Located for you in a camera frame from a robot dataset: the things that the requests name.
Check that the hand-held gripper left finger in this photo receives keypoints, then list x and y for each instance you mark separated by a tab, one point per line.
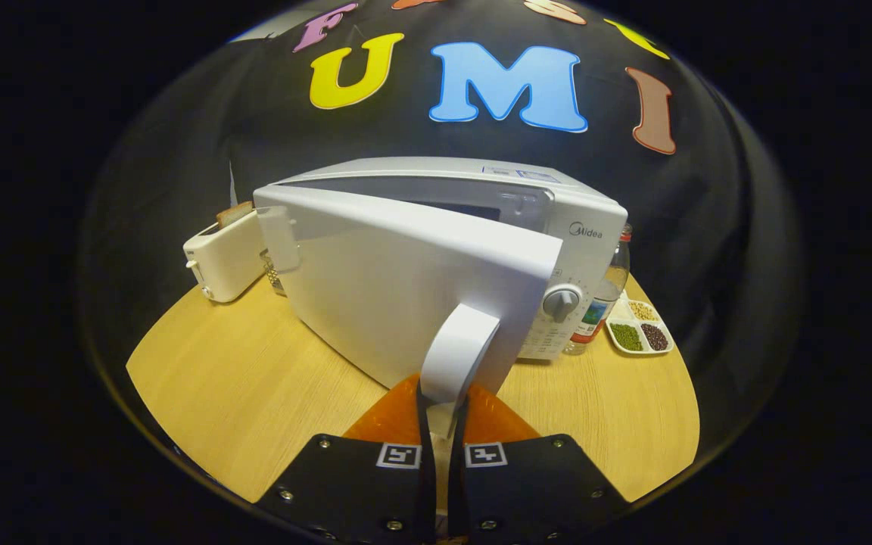
428	492

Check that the white divided dish of beans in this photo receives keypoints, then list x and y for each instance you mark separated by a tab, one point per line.
636	333

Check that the white toaster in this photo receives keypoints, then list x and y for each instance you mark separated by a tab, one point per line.
224	257

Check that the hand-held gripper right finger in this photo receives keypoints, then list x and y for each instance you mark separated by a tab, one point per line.
457	492

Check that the clear plastic water bottle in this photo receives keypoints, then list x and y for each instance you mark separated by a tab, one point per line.
608	291

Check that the toast slice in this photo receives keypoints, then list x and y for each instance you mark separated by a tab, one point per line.
233	214

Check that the white microwave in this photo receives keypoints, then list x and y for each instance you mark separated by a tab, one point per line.
406	288

